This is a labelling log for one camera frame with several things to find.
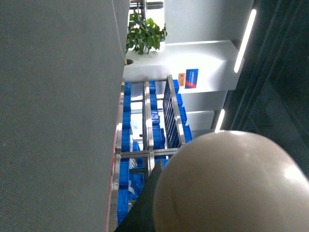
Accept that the green potted plant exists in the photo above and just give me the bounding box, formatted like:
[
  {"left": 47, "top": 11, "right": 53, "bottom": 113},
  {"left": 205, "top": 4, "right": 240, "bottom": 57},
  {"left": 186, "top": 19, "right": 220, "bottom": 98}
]
[{"left": 126, "top": 8, "right": 168, "bottom": 55}]

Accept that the stainless steel shelf rack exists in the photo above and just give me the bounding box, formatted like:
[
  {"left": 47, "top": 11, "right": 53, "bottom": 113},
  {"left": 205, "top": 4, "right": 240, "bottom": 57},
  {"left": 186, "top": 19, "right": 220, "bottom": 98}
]
[{"left": 105, "top": 75, "right": 192, "bottom": 232}]

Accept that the beige plastic dustpan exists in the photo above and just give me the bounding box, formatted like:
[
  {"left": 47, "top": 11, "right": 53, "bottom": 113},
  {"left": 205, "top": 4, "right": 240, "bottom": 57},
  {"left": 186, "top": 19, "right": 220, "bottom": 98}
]
[{"left": 153, "top": 131, "right": 309, "bottom": 232}]

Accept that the blue wall sign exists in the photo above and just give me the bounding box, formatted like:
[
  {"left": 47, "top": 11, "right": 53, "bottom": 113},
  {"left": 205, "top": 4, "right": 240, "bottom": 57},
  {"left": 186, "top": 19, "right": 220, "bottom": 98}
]
[{"left": 184, "top": 69, "right": 198, "bottom": 89}]

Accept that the orange wall sign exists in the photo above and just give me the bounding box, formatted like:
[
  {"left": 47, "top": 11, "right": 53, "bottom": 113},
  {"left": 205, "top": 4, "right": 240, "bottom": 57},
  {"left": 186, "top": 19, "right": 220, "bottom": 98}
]
[{"left": 178, "top": 73, "right": 185, "bottom": 87}]

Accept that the yellow black striped bollard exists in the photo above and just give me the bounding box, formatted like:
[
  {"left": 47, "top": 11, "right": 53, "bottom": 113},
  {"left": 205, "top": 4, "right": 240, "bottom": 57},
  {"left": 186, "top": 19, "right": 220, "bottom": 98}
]
[{"left": 125, "top": 59, "right": 134, "bottom": 66}]

